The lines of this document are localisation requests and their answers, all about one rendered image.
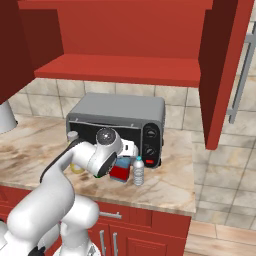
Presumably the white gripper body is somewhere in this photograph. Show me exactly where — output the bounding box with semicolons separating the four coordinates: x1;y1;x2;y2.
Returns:
129;143;140;158

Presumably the red base cabinet door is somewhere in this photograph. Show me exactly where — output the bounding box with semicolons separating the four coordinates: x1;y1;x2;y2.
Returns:
87;221;110;256
109;224;186;256

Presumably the dark red cabinet door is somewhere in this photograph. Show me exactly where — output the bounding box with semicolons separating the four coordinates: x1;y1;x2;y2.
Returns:
0;0;65;105

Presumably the black toaster oven knob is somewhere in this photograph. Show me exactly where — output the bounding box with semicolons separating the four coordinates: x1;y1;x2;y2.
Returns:
145;126;159;140
145;144;158;157

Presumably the clear water bottle blue cap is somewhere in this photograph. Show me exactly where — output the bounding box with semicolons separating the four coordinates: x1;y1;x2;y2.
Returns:
133;155;145;187

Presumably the red and blue carton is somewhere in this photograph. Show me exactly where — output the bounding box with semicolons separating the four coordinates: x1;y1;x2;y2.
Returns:
109;155;133;183

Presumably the grey black toaster oven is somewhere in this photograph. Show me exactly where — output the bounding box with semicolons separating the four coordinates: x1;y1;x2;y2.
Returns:
65;92;167;170

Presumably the yellow bottle with grey cap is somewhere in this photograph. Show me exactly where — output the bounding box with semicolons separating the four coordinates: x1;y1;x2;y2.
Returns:
66;130;86;175

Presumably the red drawer front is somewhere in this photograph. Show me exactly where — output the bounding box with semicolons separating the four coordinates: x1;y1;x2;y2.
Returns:
0;185;34;222
95;200;192;240

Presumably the white conical object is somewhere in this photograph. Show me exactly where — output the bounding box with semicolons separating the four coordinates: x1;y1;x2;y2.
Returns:
0;99;18;135

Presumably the grey drawer handle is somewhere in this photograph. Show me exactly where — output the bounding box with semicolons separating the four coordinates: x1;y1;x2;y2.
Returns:
99;211;123;220

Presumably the grey base cabinet handle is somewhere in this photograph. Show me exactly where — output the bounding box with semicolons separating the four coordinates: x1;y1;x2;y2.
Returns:
99;229;107;256
112;232;120;256

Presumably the red open wall cabinet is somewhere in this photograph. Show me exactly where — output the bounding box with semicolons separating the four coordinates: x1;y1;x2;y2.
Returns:
18;0;214;89

